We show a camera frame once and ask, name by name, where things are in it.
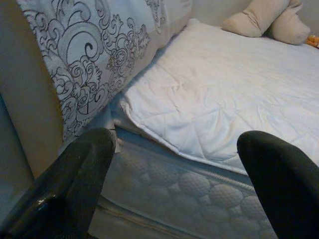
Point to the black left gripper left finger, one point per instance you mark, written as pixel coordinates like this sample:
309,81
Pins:
62,186

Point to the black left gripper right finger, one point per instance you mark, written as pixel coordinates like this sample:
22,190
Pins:
286,186

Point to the grey quilted mattress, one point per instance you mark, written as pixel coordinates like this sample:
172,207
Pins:
174,194

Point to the white quilted mattress pad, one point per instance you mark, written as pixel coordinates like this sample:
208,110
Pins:
211,87

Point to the large grey patterned beige pillow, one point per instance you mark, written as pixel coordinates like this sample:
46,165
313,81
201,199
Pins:
87,62

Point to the yellow orange cartoon egg blanket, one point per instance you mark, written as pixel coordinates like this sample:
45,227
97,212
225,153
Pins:
313,41

